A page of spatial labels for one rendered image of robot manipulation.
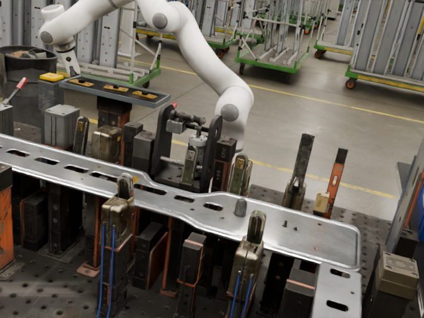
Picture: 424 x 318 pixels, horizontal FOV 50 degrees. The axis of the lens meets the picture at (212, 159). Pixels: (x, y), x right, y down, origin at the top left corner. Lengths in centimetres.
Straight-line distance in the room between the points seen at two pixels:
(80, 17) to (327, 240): 115
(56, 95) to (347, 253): 115
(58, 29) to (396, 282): 136
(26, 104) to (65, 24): 241
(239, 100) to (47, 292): 87
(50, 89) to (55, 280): 69
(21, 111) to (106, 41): 180
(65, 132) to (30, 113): 261
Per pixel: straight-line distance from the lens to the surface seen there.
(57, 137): 158
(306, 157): 133
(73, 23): 178
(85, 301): 140
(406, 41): 826
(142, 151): 148
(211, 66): 167
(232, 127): 166
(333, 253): 120
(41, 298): 142
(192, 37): 169
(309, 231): 127
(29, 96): 411
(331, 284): 109
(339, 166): 133
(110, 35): 558
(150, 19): 163
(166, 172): 152
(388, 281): 112
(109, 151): 150
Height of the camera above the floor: 162
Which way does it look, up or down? 23 degrees down
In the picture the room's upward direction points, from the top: 8 degrees clockwise
